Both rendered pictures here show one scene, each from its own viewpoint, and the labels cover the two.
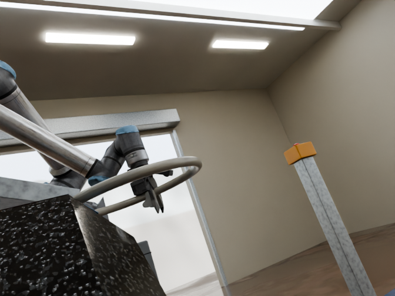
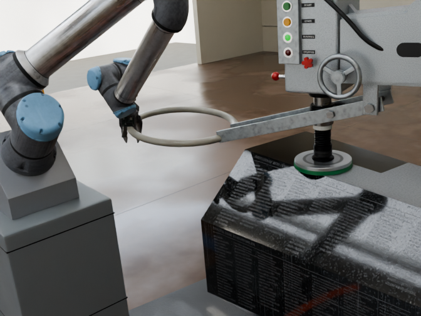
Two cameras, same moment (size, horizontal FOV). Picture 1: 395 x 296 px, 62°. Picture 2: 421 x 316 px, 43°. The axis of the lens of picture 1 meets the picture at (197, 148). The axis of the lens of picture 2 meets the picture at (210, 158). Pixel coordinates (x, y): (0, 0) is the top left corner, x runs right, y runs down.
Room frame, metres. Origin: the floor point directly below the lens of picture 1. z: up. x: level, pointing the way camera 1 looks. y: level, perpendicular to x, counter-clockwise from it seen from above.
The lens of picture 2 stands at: (1.12, 2.50, 1.60)
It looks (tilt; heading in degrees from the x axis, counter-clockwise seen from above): 19 degrees down; 265
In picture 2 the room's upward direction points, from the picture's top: 5 degrees counter-clockwise
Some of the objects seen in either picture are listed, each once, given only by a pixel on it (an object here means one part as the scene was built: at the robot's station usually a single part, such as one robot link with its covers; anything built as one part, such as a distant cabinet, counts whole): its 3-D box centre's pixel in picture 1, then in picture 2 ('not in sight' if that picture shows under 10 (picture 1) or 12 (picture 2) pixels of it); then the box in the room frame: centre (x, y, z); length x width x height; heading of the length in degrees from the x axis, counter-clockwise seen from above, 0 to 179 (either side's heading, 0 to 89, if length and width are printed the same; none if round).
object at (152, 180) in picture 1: (142, 179); (128, 111); (1.27, 0.25, 1.06); 0.09 x 0.08 x 0.12; 81
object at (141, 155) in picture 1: (137, 160); not in sight; (1.27, 0.25, 1.14); 0.10 x 0.09 x 0.05; 171
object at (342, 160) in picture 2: not in sight; (322, 159); (0.54, 0.66, 0.89); 0.21 x 0.21 x 0.01
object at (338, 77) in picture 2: not in sight; (343, 74); (0.53, 0.83, 1.24); 0.15 x 0.10 x 0.15; 141
